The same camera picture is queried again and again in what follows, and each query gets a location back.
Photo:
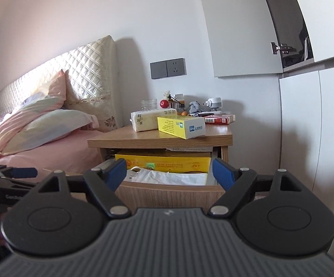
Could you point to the wooden nightstand drawer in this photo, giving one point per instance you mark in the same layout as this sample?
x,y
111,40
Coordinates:
x,y
161,196

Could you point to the cream quilted headboard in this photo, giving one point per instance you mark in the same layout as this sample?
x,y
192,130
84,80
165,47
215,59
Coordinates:
x,y
89,63

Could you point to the black slim device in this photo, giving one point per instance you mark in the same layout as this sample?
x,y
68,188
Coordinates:
x,y
206,114

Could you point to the metal cabinet hinge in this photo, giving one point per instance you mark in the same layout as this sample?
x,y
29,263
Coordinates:
x,y
281,48

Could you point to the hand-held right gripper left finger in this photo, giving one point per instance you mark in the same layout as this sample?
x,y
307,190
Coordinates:
x,y
118,171

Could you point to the white security camera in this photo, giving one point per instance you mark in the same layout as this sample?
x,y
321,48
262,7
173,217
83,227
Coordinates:
x,y
214,104

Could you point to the pink bed sheet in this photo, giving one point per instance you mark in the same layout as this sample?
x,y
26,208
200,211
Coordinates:
x,y
57,157

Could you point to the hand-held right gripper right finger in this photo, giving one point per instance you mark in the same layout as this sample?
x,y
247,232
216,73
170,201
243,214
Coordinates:
x,y
223,174

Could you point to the grey wall switch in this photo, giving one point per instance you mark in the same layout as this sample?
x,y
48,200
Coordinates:
x,y
158,69

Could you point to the wooden nightstand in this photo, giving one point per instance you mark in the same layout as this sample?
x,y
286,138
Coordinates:
x,y
126,139

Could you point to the dark clothes in cabinet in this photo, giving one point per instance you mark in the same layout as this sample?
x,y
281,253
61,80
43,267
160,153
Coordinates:
x,y
294,60

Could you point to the pink pillow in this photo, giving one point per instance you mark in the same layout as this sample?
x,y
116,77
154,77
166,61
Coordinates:
x,y
51,92

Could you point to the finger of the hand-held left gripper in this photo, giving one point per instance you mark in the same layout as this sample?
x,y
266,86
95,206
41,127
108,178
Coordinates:
x,y
25,173

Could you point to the flat yellow box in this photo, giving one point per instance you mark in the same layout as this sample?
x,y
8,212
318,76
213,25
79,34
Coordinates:
x,y
161,161

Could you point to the pale yellow tissue pack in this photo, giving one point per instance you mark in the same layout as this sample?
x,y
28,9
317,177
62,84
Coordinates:
x,y
146,119

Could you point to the white cabinet door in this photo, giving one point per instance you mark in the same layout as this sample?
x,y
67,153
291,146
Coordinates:
x,y
236,34

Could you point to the red flat box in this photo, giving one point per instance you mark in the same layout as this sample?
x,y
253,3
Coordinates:
x,y
221,119

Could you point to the stack of white papers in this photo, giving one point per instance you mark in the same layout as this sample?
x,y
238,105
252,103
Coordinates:
x,y
190,149

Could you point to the red round ornament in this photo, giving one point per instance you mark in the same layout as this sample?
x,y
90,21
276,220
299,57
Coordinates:
x,y
164,104

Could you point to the white wardrobe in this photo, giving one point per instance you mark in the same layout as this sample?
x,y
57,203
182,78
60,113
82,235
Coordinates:
x,y
314,115

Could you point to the white-capped medicine bottle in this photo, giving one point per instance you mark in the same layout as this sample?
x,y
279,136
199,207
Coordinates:
x,y
179,99

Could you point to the grey wall socket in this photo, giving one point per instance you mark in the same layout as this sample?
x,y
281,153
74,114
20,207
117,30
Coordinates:
x,y
176,67

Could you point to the pastel striped pillow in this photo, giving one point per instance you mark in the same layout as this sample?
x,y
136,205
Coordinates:
x,y
54,124

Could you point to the yellow and white carton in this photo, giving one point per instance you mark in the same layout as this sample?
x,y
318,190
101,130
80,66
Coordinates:
x,y
171,127

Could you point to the grey plush toy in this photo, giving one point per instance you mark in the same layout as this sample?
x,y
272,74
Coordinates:
x,y
195,107

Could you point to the clear glass cup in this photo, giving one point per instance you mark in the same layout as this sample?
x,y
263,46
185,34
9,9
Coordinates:
x,y
148,105

